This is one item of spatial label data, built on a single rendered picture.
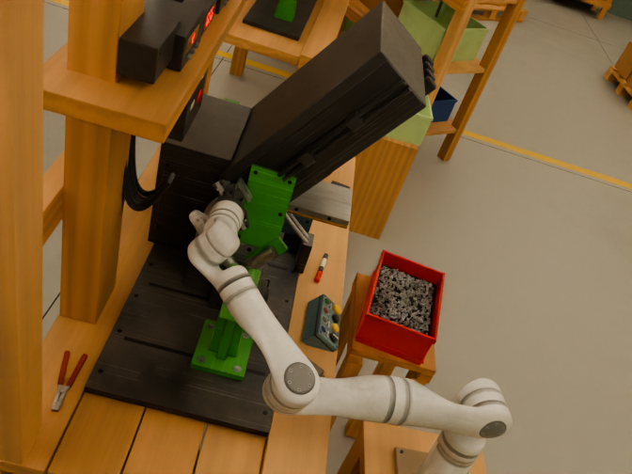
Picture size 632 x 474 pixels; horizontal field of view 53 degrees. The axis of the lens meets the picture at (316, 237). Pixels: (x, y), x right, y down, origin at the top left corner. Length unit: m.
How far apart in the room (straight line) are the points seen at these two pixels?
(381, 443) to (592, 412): 1.93
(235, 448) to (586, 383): 2.37
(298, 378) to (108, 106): 0.58
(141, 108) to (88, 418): 0.69
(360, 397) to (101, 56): 0.78
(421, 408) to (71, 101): 0.85
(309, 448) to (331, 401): 0.27
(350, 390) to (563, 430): 2.08
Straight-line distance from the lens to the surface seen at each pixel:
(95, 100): 1.17
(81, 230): 1.46
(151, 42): 1.19
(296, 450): 1.49
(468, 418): 1.33
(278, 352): 1.17
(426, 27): 4.21
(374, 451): 1.61
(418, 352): 1.87
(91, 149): 1.32
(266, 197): 1.59
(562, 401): 3.36
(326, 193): 1.81
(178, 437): 1.48
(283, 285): 1.81
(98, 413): 1.50
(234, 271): 1.23
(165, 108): 1.18
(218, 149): 1.66
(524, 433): 3.10
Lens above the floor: 2.13
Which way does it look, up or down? 37 degrees down
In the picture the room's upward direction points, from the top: 20 degrees clockwise
